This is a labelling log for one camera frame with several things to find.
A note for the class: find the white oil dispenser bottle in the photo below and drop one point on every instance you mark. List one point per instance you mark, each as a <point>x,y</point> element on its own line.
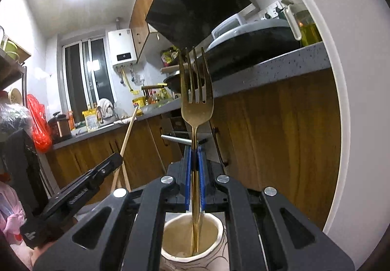
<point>303,26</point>

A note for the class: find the yellow oil bottle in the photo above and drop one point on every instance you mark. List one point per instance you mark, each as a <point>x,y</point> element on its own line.
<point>138,103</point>

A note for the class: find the person left hand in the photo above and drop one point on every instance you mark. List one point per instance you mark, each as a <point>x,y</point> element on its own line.
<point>38,251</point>

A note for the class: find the large black lidded pan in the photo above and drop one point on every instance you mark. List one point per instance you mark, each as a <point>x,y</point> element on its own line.
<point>248,45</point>

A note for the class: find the pink cloth bag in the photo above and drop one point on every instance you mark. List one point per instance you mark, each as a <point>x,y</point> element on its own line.
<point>12,215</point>

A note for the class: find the dark thermos jar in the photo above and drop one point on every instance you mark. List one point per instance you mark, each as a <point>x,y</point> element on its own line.
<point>59,127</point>

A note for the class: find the gold fork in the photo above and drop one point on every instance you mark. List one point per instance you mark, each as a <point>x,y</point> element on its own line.
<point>197,108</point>

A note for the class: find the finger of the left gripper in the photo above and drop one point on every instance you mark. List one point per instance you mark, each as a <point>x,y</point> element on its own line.
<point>103,168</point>

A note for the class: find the black range hood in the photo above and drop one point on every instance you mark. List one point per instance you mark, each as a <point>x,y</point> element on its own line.
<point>186,23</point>

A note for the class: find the grey kitchen countertop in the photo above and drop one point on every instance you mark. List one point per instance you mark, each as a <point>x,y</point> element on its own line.
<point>299,62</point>

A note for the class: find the wooden lower cabinets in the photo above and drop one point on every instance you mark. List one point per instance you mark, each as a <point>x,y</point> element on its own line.
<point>286,134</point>

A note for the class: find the metal storage shelf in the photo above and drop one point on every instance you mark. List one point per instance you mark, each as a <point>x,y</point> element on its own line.
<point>13,68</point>

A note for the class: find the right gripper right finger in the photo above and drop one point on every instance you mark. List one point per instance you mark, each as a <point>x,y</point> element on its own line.
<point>265,231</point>

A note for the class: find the white water heater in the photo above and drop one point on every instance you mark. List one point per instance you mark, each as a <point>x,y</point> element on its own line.
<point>121,47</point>

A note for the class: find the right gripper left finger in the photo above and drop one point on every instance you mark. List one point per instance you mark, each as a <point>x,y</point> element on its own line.
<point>125,230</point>

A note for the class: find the cream ceramic utensil holder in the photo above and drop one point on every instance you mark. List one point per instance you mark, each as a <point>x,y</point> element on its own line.
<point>177,251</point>

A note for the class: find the red plastic bag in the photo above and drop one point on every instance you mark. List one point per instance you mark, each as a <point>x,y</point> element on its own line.
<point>40,128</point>

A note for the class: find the yellow food package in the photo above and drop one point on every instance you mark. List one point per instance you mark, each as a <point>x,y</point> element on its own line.
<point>91,121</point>

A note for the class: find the built-in steel oven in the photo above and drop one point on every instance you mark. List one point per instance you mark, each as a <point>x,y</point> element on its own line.
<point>209,136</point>

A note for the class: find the black wok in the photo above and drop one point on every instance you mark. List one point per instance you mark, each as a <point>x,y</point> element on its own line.
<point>172,82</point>

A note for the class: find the kitchen window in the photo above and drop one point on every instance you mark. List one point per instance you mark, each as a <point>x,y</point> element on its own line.
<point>86,75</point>

